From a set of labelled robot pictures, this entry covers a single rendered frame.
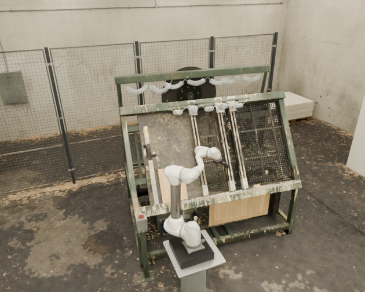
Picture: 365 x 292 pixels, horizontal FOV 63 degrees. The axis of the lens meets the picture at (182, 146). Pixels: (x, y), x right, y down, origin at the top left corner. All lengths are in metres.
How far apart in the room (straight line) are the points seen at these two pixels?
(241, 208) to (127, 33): 5.30
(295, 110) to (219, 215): 4.86
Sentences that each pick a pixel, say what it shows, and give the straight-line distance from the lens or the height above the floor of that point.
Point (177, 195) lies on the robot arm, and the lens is 2.93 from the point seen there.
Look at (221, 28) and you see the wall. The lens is 8.86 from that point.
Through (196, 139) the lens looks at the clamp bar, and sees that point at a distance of 3.73.
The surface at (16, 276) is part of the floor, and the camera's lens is 4.58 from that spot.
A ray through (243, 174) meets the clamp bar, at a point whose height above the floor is 1.05.
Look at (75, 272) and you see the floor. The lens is 4.33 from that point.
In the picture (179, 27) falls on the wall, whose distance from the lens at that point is 8.36.
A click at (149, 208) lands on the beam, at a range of 3.60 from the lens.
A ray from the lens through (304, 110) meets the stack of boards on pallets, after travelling 8.65.
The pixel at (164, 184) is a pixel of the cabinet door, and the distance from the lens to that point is 3.65.
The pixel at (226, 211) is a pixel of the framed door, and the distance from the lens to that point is 4.25.
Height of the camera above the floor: 3.08
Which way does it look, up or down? 26 degrees down
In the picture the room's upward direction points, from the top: 1 degrees counter-clockwise
